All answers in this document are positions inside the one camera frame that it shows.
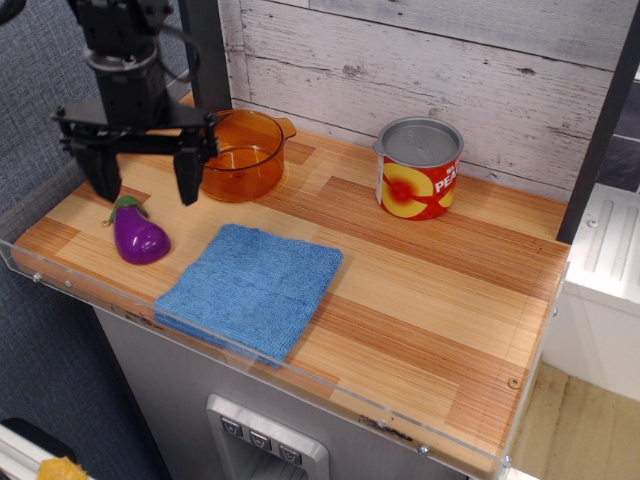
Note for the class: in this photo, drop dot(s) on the dark frame post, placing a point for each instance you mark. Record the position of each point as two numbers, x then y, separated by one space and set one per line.
200 20
615 100

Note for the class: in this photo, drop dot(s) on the dark left frame post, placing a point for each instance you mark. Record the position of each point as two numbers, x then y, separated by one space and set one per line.
200 20

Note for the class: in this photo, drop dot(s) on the dark right frame post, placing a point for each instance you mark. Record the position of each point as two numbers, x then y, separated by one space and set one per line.
615 100

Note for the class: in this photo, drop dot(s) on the purple toy eggplant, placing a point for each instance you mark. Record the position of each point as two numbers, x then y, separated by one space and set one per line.
138 240

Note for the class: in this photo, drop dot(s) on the silver toy fridge cabinet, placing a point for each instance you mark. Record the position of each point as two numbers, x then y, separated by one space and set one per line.
213 420

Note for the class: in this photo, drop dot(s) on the white ribbed side unit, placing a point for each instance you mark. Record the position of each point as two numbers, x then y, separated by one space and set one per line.
593 332

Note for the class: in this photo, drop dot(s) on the black yellow object corner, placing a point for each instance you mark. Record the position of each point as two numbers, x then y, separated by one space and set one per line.
24 447

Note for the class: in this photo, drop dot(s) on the blue folded cloth napkin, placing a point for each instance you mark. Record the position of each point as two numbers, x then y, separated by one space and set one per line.
251 292

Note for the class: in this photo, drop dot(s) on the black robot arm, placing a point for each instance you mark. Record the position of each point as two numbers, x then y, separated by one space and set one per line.
121 32

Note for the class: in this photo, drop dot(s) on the red peach can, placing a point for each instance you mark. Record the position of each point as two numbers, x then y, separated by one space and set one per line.
418 163

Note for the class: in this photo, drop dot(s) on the clear acrylic table guard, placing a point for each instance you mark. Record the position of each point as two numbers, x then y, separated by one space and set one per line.
418 360

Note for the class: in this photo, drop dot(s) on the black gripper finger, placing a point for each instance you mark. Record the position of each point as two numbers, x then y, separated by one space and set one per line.
188 170
102 172

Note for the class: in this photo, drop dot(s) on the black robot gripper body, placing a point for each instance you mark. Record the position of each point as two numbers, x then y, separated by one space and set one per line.
134 113

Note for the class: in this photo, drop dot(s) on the amber glass pot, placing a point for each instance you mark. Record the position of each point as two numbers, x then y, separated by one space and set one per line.
250 161

